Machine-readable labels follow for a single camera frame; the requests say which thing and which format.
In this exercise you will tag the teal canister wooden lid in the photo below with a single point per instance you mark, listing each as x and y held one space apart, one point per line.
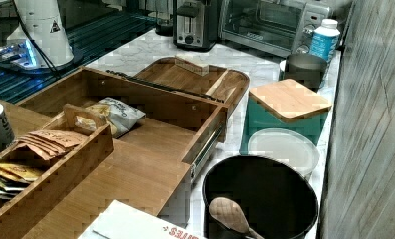
285 104

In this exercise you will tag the wooden spoon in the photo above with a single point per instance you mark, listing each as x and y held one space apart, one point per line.
229 213

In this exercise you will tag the wooden tea bag organizer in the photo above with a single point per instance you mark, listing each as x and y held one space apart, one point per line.
19 215

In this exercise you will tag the wooden drawer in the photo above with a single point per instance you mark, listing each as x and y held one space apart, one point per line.
176 121

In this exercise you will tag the white blue bottle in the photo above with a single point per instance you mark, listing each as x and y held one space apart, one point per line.
324 39

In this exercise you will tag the black toaster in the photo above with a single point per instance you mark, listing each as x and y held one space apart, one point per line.
195 24

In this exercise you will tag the silver toaster oven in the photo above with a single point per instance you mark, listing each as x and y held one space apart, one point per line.
277 27

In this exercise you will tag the grey metal cup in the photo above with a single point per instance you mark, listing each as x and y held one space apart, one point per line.
306 69

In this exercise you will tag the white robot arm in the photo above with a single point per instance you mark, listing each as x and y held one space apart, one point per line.
43 38

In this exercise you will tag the clear jar white lid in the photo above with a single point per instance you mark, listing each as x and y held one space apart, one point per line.
287 147

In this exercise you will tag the wooden serving tray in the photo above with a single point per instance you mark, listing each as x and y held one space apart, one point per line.
219 84

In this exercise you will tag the snack bag in drawer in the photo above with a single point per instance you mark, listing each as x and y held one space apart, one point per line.
120 116

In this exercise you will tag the small wooden block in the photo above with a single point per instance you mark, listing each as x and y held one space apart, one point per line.
193 65

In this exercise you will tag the cereal box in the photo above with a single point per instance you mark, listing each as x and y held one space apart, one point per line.
121 221

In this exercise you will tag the brown tea bag packets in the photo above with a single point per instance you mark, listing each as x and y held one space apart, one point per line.
49 144

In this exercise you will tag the yellow tea bag packets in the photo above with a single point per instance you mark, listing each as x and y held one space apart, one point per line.
14 178

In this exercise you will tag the black utensil holder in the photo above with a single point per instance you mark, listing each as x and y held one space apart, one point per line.
277 201

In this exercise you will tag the black coffee grinder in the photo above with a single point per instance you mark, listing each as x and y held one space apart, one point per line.
164 18

